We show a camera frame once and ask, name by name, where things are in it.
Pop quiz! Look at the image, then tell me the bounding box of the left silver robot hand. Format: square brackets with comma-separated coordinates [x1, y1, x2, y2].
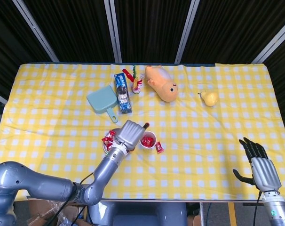
[115, 119, 150, 151]

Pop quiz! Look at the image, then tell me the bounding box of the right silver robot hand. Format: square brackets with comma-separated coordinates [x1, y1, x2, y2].
[233, 137, 283, 193]

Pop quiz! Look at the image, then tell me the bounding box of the white paper cup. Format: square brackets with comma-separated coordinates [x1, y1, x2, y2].
[139, 131, 157, 149]

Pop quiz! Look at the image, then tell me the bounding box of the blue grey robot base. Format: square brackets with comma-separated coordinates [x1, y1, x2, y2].
[87, 202, 188, 226]

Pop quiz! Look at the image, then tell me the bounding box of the round steel plate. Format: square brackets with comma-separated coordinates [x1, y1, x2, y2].
[102, 128, 132, 156]

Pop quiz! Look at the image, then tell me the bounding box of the blue cookie package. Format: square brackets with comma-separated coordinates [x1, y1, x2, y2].
[113, 73, 133, 115]

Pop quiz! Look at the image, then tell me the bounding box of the small colourful toy figure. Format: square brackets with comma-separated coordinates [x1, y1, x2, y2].
[122, 65, 143, 94]

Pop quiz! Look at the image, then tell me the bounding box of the yellow tape strip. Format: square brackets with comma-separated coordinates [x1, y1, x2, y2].
[228, 202, 236, 226]

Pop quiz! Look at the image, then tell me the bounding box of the orange plush animal toy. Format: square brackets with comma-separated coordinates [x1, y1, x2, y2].
[144, 65, 179, 103]

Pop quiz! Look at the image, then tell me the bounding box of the yellow white checked tablecloth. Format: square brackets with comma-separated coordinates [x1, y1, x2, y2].
[0, 62, 285, 202]

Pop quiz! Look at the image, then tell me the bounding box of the grey metal table leg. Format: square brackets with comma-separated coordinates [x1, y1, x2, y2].
[199, 202, 205, 226]

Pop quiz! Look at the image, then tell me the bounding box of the yellow pear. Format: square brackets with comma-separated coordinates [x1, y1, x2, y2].
[198, 90, 219, 107]

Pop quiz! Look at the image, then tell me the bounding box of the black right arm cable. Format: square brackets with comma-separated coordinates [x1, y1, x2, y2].
[254, 191, 262, 226]

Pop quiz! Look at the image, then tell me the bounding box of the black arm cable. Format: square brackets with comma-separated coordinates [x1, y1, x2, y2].
[254, 191, 262, 226]
[48, 173, 96, 226]

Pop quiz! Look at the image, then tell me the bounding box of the teal plastic pan with handle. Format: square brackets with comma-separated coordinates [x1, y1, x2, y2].
[86, 85, 119, 123]

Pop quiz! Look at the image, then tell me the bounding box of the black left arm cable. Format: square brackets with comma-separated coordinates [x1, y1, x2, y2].
[48, 173, 96, 226]

